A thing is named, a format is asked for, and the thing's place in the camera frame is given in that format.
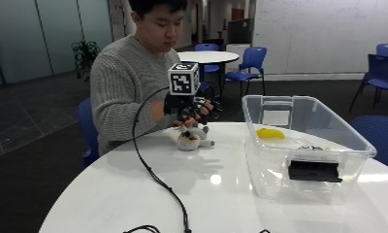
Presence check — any grey and white soft toy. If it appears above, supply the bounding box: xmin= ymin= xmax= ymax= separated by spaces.
xmin=176 ymin=124 xmax=216 ymax=151

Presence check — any white marker cube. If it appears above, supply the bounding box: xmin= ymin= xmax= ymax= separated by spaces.
xmin=166 ymin=62 xmax=201 ymax=97

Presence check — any white round table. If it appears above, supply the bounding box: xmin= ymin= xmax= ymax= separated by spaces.
xmin=176 ymin=50 xmax=240 ymax=95

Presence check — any yellow soft toy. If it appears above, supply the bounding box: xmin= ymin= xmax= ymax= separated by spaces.
xmin=256 ymin=127 xmax=286 ymax=141

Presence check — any white cabinet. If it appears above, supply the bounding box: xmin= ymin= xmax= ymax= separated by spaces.
xmin=225 ymin=43 xmax=252 ymax=74

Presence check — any the person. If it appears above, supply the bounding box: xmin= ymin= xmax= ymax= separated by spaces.
xmin=89 ymin=0 xmax=202 ymax=156

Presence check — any clear plastic storage bin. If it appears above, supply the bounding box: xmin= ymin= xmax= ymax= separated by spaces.
xmin=240 ymin=94 xmax=378 ymax=206

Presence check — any green potted plant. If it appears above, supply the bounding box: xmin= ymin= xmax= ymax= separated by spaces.
xmin=71 ymin=40 xmax=101 ymax=82

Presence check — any black cable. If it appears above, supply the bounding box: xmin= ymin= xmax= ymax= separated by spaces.
xmin=121 ymin=86 xmax=194 ymax=233

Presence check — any black bin handle latch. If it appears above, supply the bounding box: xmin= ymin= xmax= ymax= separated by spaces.
xmin=286 ymin=159 xmax=343 ymax=183

